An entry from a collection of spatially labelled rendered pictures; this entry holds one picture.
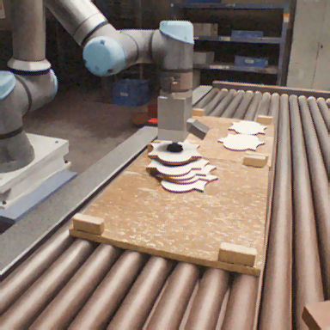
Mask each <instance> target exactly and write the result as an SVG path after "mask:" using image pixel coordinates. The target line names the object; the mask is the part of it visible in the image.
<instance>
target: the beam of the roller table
mask: <svg viewBox="0 0 330 330"><path fill-rule="evenodd" d="M211 89H212V87H208V86H200V87H198V88H196V89H195V90H194V91H193V92H192V109H193V108H194V107H195V106H196V104H197V103H198V102H199V101H202V100H203V99H204V97H205V96H206V95H208V94H209V93H210V92H211ZM155 140H157V127H156V126H144V127H143V128H142V129H140V130H139V131H137V132H136V133H135V134H134V135H133V136H131V137H129V138H127V139H126V140H125V141H124V142H123V143H122V144H120V145H119V146H118V147H116V149H113V150H112V151H110V152H109V153H107V155H106V156H104V157H103V158H101V159H100V160H99V161H98V162H96V163H95V164H93V165H92V166H91V167H90V168H87V169H86V170H85V171H84V172H83V173H81V174H80V175H78V177H76V178H75V179H74V180H72V182H70V183H69V184H67V185H66V186H64V187H63V188H61V190H60V191H58V192H56V193H55V194H53V195H52V196H51V197H50V198H49V199H47V200H46V201H45V202H44V203H42V204H41V205H39V206H38V207H37V208H36V209H34V210H33V211H31V212H30V213H29V214H27V215H26V216H25V217H24V218H23V219H21V220H20V221H18V222H17V223H15V224H14V225H13V226H12V227H11V228H10V229H7V231H5V232H4V233H2V234H1V235H0V283H2V282H3V281H4V280H5V279H6V278H7V277H8V276H9V275H10V274H11V273H12V272H13V271H14V270H15V269H16V268H17V267H19V266H20V265H21V263H23V262H24V261H25V260H27V259H28V257H29V256H30V255H32V254H33V253H34V252H35V251H36V250H37V249H38V248H39V247H41V246H42V245H43V244H44V242H46V241H48V239H49V238H51V237H52V235H53V234H55V233H57V231H58V230H59V229H60V228H61V227H63V226H64V225H65V223H67V222H68V221H69V220H70V219H71V218H72V217H74V216H75V215H76V213H77V212H79V211H80V210H81V209H82V208H83V207H84V206H85V205H86V204H87V203H88V202H89V201H90V200H91V199H92V198H93V197H95V196H96V195H97V194H98V193H99V192H100V191H101V190H102V189H103V188H105V187H106V186H107V184H109V183H110V182H111V181H112V180H114V179H115V178H116V176H118V175H119V174H120V173H121V172H122V171H123V170H125V169H126V168H127V167H128V166H129V165H130V164H131V163H132V162H133V161H135V159H137V158H138V157H139V156H140V155H141V154H143V153H144V152H145V150H146V149H147V145H148V143H153V142H154V141H155Z"/></svg>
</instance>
